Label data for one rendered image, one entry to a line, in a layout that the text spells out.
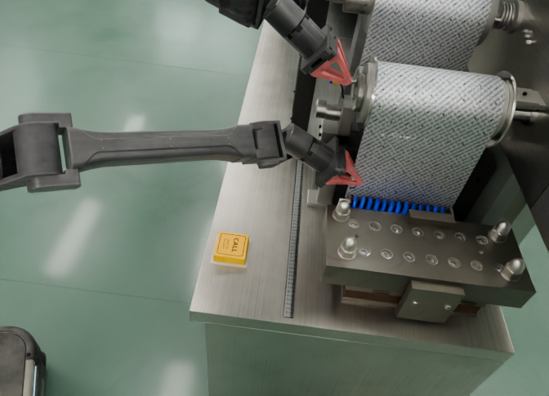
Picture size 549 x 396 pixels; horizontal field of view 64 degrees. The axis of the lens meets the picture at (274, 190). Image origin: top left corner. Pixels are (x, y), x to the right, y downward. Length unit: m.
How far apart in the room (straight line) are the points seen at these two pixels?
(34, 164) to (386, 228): 0.65
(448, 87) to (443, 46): 0.21
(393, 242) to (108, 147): 0.56
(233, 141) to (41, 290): 1.52
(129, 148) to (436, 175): 0.61
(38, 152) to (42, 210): 1.78
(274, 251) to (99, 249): 1.33
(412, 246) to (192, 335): 1.19
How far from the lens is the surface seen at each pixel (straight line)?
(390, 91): 0.84
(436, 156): 0.93
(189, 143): 0.74
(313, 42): 0.82
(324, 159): 0.88
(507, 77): 0.95
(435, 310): 0.95
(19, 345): 1.76
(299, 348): 1.01
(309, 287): 0.97
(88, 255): 2.20
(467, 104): 0.88
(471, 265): 0.95
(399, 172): 0.94
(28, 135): 0.69
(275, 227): 1.06
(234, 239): 0.99
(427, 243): 0.94
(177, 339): 1.91
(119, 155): 0.71
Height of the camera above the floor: 1.71
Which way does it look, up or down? 45 degrees down
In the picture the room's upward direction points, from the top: 7 degrees clockwise
